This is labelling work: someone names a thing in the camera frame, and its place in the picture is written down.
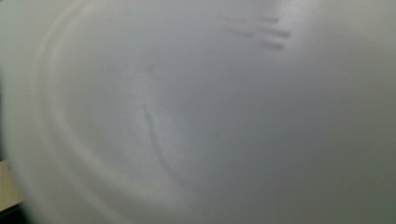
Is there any white plastic plate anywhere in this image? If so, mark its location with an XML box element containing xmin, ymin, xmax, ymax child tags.
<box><xmin>1</xmin><ymin>0</ymin><xmax>396</xmax><ymax>224</ymax></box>

